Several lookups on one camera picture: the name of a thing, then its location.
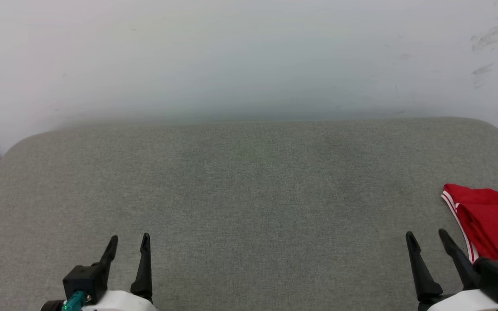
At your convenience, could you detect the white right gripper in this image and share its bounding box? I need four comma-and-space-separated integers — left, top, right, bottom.
405, 229, 498, 311

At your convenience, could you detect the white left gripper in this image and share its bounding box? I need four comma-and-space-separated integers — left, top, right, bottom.
82, 233, 159, 311

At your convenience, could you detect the red basketball jersey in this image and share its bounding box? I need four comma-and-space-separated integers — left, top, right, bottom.
441, 184, 498, 265

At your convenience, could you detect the teal left camera connector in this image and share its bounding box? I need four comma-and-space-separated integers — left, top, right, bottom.
61, 292, 88, 311

